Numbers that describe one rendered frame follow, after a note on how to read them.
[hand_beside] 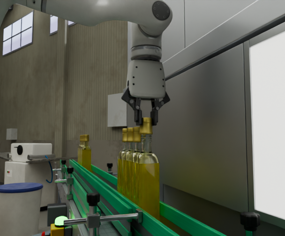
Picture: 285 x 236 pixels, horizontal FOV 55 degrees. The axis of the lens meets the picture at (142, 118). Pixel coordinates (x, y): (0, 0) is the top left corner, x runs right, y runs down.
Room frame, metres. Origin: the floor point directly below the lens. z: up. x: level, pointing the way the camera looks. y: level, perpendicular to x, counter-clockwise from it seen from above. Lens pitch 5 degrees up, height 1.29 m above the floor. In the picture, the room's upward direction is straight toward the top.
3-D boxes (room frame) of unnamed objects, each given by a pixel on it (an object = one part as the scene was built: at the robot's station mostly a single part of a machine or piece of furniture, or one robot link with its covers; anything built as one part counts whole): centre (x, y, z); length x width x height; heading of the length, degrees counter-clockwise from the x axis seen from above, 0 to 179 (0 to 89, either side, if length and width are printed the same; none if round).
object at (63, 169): (1.59, 0.48, 1.11); 0.07 x 0.04 x 0.13; 109
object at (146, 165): (0.73, -0.01, 1.16); 0.06 x 0.06 x 0.21; 18
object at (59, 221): (0.99, 0.29, 1.01); 0.04 x 0.04 x 0.03
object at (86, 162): (1.79, 0.37, 1.19); 0.06 x 0.06 x 0.28; 19
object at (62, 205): (1.25, 0.38, 0.96); 0.08 x 0.08 x 0.08; 19
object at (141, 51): (0.73, -0.01, 1.52); 0.09 x 0.08 x 0.03; 108
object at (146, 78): (0.72, -0.01, 1.46); 0.10 x 0.07 x 0.11; 108
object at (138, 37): (0.72, -0.01, 1.60); 0.09 x 0.08 x 0.13; 18
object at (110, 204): (1.48, 0.32, 1.10); 1.75 x 0.01 x 0.08; 19
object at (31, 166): (5.30, 2.16, 0.62); 2.57 x 0.64 x 1.24; 50
